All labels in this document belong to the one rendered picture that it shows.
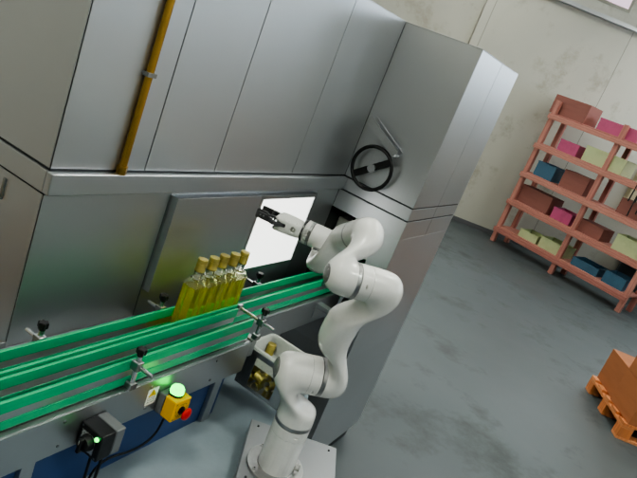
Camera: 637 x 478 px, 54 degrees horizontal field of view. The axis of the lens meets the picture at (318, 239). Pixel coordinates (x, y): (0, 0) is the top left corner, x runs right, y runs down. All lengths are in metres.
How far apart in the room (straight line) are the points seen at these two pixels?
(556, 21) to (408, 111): 9.31
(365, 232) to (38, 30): 0.97
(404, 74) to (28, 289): 1.81
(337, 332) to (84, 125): 0.86
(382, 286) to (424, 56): 1.43
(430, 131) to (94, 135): 1.56
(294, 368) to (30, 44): 1.11
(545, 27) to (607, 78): 1.42
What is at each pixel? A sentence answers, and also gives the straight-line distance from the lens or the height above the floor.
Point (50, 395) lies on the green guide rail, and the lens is 1.66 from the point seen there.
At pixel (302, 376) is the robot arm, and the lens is 1.89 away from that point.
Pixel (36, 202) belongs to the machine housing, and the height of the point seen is 1.47.
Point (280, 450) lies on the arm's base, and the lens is 2.05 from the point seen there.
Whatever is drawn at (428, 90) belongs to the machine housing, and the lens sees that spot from 2.84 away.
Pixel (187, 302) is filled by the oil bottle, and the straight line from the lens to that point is 2.08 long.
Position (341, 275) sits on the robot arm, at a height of 1.56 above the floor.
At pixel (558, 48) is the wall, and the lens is 12.08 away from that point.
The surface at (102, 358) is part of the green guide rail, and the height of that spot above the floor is 1.11.
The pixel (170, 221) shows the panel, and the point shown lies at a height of 1.41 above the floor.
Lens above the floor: 2.09
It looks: 16 degrees down
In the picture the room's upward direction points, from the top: 22 degrees clockwise
